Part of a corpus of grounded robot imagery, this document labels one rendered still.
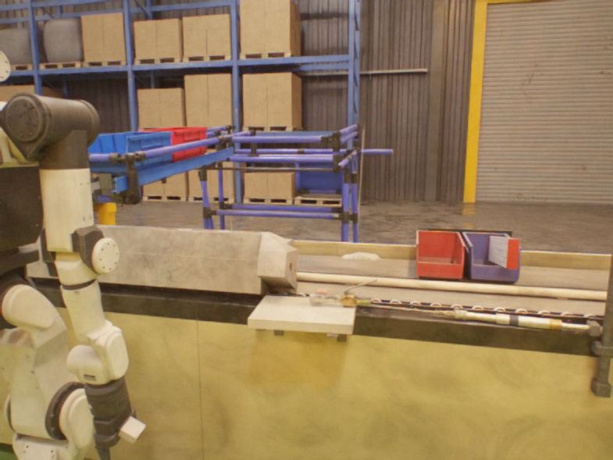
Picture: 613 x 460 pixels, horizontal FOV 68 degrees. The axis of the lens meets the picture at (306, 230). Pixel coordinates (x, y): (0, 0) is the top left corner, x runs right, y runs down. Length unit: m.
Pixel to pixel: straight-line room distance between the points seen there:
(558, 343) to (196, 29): 10.93
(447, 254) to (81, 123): 1.68
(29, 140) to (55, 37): 12.88
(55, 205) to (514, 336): 1.23
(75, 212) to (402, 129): 10.99
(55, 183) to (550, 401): 1.41
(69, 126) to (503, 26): 11.50
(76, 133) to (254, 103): 9.99
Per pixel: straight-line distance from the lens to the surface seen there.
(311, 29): 12.41
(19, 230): 1.14
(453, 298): 1.73
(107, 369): 1.13
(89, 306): 1.08
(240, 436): 1.77
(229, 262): 1.53
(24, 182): 1.11
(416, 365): 1.51
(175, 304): 1.65
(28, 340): 1.28
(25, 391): 1.36
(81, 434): 1.41
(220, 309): 1.58
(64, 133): 0.99
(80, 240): 1.01
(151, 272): 1.67
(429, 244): 2.22
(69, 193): 1.01
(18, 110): 0.99
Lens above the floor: 1.28
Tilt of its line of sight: 10 degrees down
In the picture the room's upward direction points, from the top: straight up
